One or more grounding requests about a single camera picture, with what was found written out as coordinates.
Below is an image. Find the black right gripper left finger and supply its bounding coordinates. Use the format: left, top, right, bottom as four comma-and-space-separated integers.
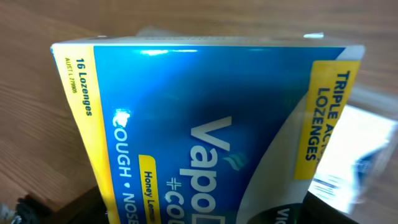
49, 186, 109, 224

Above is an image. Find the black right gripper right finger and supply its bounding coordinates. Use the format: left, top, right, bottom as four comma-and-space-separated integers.
300, 192, 358, 224

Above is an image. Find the blue VapoDrops cough drops bag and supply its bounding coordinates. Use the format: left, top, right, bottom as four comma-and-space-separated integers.
51, 36, 365, 223

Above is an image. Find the white Hansaplast plaster box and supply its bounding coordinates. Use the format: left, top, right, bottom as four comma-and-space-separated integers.
309, 106, 397, 213

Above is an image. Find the clear plastic container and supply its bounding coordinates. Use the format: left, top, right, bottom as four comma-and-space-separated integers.
136, 27, 397, 120

